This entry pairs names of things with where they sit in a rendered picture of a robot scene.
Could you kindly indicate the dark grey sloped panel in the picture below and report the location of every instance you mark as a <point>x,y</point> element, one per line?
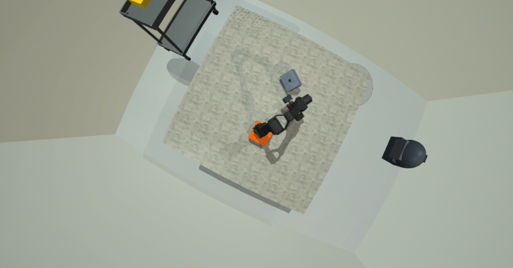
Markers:
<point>291,80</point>

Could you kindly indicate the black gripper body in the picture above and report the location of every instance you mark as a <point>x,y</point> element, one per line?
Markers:
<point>286,99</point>

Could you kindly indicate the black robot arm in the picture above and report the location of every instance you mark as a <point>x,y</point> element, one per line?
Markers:
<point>274,126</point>

